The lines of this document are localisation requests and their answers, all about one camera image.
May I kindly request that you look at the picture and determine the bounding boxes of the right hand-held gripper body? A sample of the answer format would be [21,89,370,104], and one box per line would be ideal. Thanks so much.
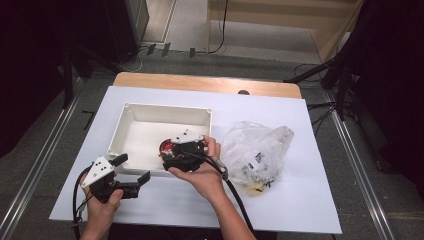
[162,129,208,173]

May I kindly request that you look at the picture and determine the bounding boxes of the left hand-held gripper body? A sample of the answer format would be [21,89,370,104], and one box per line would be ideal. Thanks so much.
[80,155,141,205]

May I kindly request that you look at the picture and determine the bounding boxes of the red round container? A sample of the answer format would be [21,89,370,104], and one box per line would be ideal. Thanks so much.
[158,138,183,160]

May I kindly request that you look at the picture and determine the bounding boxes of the white plastic bin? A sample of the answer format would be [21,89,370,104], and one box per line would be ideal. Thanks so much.
[106,102,213,178]

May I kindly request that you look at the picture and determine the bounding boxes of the clear plastic bag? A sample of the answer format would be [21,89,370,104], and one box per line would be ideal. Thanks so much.
[220,120,295,196]

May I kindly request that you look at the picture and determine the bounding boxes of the person's right hand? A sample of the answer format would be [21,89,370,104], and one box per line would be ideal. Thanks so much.
[167,134,228,203]

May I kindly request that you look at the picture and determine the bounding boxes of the person's left hand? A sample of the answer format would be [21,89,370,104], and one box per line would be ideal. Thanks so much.
[79,171,125,235]

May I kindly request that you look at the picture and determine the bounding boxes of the person's dark clothing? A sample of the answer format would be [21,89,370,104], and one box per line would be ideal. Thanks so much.
[106,223,278,240]

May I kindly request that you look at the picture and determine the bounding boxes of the black metal stand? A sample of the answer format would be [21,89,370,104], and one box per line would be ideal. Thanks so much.
[62,49,76,110]
[283,56,355,122]

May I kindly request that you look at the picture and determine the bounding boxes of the dark curtain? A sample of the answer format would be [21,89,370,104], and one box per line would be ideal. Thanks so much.
[346,0,424,196]
[0,0,113,158]

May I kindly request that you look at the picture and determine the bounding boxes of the white table cover sheet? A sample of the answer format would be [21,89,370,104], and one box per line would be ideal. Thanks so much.
[48,85,343,235]

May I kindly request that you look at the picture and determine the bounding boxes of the black cabinet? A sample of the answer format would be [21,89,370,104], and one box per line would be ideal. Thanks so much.
[103,0,150,65]

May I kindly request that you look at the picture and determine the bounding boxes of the light wooden shelf unit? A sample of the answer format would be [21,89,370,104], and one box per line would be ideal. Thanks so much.
[205,0,365,65]

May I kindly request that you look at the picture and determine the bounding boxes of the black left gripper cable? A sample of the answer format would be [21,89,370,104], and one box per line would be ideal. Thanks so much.
[71,165,94,240]

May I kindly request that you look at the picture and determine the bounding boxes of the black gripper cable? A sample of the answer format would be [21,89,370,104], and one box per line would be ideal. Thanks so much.
[181,151,257,240]
[71,165,94,240]

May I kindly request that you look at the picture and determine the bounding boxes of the aluminium floor rail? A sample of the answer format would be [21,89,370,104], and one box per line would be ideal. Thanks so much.
[328,99,397,240]
[0,96,81,240]

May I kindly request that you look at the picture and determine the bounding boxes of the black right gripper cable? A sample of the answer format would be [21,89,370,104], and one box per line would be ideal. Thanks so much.
[181,151,257,240]

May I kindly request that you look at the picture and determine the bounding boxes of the white floor cable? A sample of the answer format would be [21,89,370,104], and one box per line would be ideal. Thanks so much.
[124,46,149,73]

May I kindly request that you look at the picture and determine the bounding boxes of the black hanging cable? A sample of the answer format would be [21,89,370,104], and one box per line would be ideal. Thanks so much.
[208,0,230,55]

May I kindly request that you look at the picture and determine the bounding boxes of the black floor cables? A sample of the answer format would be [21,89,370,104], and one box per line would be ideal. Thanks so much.
[306,101,338,136]

